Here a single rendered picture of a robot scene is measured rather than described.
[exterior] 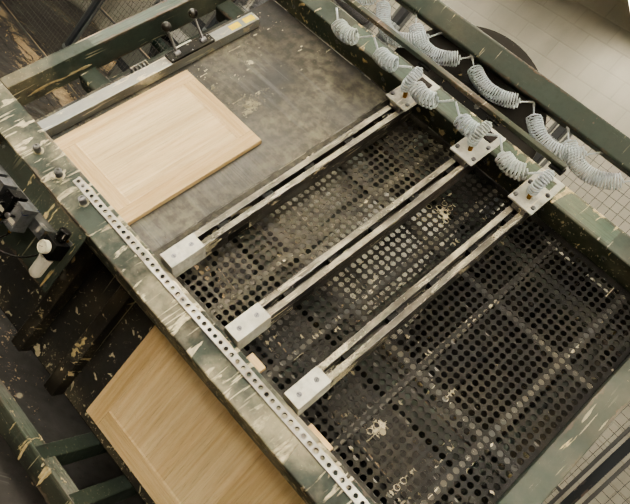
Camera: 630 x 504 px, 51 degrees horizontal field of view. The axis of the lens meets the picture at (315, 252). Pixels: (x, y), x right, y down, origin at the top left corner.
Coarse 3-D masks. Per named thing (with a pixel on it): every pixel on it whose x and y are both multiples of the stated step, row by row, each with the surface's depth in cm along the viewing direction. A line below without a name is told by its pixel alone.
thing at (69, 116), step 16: (256, 16) 264; (224, 32) 258; (240, 32) 262; (208, 48) 255; (160, 64) 246; (176, 64) 249; (128, 80) 241; (144, 80) 243; (96, 96) 236; (112, 96) 237; (64, 112) 231; (80, 112) 231; (96, 112) 237; (48, 128) 226; (64, 128) 231
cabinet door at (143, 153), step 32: (160, 96) 241; (192, 96) 243; (96, 128) 231; (128, 128) 232; (160, 128) 234; (192, 128) 235; (224, 128) 236; (96, 160) 224; (128, 160) 225; (160, 160) 226; (192, 160) 227; (224, 160) 228; (128, 192) 218; (160, 192) 219; (128, 224) 213
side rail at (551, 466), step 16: (624, 368) 197; (608, 384) 194; (624, 384) 194; (592, 400) 191; (608, 400) 191; (624, 400) 191; (576, 416) 188; (592, 416) 188; (608, 416) 188; (560, 432) 187; (576, 432) 185; (592, 432) 186; (560, 448) 182; (576, 448) 183; (544, 464) 180; (560, 464) 180; (528, 480) 177; (544, 480) 178; (560, 480) 178; (512, 496) 175; (528, 496) 175; (544, 496) 175
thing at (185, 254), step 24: (408, 96) 239; (384, 120) 237; (336, 144) 229; (360, 144) 233; (312, 168) 223; (264, 192) 216; (288, 192) 219; (240, 216) 211; (264, 216) 219; (192, 240) 204; (216, 240) 207; (168, 264) 200; (192, 264) 207
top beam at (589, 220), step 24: (288, 0) 268; (312, 0) 263; (312, 24) 265; (360, 24) 258; (336, 48) 262; (360, 48) 251; (384, 72) 248; (408, 72) 246; (432, 120) 242; (480, 120) 237; (504, 144) 232; (480, 168) 237; (528, 168) 227; (552, 216) 224; (576, 216) 218; (600, 216) 219; (576, 240) 221; (600, 240) 214; (624, 240) 215; (600, 264) 219; (624, 264) 211
